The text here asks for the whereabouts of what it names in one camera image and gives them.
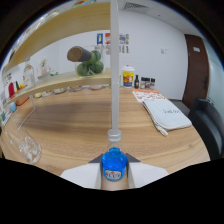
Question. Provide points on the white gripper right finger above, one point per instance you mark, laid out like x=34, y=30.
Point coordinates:
x=145, y=173

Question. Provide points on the blue liquid bottle silver cap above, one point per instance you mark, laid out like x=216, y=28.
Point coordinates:
x=114, y=163

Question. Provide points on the blue and yellow poster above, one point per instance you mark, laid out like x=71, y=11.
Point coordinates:
x=99, y=39

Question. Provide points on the red poster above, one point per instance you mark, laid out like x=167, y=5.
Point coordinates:
x=107, y=38

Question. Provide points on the dark small sauce bottle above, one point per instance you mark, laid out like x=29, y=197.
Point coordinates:
x=136, y=82

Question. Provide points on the black chair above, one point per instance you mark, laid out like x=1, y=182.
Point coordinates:
x=208, y=123

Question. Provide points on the dark muddler with wooden end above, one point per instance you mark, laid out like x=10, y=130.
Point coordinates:
x=78, y=54

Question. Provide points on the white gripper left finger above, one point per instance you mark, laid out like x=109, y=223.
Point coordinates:
x=85, y=175

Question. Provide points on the ceiling air vent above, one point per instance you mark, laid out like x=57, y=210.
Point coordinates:
x=135, y=5

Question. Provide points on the brown door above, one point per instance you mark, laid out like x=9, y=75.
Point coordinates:
x=196, y=70

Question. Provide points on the light blue bottle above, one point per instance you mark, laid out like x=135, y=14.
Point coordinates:
x=13, y=106

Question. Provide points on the white fabric pouch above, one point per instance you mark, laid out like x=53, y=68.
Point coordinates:
x=166, y=115

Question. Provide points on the white two-tier wooden shelf rack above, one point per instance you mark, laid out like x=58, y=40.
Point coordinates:
x=73, y=23

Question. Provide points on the orange printed menu sheet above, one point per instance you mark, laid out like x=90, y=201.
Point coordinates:
x=148, y=95

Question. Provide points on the glass jar of green limes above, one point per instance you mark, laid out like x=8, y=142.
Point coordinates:
x=93, y=66

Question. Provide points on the colourful poster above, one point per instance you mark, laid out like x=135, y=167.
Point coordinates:
x=124, y=39

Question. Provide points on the clear glass with ice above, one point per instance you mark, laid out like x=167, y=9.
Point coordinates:
x=28, y=148

